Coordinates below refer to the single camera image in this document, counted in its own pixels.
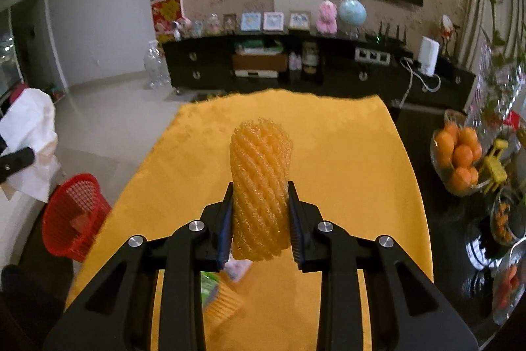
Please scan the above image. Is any yellow tablecloth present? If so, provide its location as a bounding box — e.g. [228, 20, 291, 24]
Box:
[66, 88, 434, 351]

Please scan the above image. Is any black antenna router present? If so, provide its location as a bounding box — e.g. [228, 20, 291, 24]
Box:
[366, 22, 409, 47]

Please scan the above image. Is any red plastic mesh basket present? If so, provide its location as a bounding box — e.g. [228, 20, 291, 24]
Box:
[42, 173, 112, 263]

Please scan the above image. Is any pink plush toy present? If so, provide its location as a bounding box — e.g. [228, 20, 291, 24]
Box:
[318, 0, 338, 34]

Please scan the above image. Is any glass bowl with red fruit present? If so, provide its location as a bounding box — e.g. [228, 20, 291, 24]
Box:
[491, 238, 526, 325]

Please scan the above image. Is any green game box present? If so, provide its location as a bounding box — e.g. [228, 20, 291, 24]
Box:
[235, 39, 285, 55]

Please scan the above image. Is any white socket panel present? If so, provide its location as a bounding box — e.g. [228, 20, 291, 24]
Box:
[354, 47, 391, 63]

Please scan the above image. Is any white red doll figurine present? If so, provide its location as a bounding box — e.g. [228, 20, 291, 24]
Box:
[440, 14, 461, 60]

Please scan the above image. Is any small orange foam net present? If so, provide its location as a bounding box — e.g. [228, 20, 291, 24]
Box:
[205, 281, 245, 323]

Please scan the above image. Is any clear large water bottle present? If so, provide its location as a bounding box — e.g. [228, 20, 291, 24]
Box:
[143, 39, 171, 89]

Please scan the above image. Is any white upright device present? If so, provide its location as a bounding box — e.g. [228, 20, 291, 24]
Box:
[419, 37, 441, 77]

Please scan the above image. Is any red festive wall poster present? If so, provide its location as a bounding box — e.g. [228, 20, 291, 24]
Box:
[150, 0, 183, 43]

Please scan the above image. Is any yellow toy chair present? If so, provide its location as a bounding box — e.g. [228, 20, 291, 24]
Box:
[479, 139, 510, 193]

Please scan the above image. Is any blue picture frame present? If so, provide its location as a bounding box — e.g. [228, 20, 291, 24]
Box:
[240, 12, 262, 33]

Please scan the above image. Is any black television cabinet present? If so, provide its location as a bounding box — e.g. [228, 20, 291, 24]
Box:
[162, 32, 477, 111]

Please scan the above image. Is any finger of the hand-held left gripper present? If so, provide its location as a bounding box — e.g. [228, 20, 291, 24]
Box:
[0, 147, 34, 184]

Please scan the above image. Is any pile of oranges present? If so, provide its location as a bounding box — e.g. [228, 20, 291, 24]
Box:
[435, 122, 482, 191]

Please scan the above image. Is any white picture frame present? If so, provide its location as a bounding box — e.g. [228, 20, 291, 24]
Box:
[263, 11, 285, 33]

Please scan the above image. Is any white cable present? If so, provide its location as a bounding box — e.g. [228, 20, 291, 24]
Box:
[400, 57, 442, 105]

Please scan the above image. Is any light blue globe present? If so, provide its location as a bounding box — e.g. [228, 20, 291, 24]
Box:
[339, 0, 367, 39]

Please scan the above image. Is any green snack packet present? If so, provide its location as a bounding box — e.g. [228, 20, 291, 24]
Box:
[201, 271, 223, 306]

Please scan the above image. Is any orange foam fruit net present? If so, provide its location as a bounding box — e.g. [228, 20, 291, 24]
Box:
[229, 120, 296, 263]

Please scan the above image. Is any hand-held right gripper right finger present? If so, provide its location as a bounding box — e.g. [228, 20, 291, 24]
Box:
[287, 180, 479, 351]

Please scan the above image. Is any wooden picture frame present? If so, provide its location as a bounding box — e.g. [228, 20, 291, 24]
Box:
[289, 10, 312, 31]

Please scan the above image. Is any white set-top box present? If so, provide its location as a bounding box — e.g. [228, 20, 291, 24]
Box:
[234, 69, 278, 79]

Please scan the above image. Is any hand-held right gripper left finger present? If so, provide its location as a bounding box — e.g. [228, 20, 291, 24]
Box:
[43, 182, 236, 351]

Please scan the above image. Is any round tin canister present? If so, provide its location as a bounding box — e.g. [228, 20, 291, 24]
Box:
[302, 42, 319, 74]

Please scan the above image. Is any white paper tissue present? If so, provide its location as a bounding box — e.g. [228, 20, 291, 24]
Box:
[0, 88, 66, 201]

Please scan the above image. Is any white rectangular panel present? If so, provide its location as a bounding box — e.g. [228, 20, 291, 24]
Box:
[273, 0, 323, 23]

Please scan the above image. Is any glass bowl with orange snacks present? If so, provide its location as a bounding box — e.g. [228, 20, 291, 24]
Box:
[489, 187, 526, 245]

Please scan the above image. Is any pale wrapper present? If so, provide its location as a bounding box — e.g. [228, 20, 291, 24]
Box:
[224, 258, 253, 284]

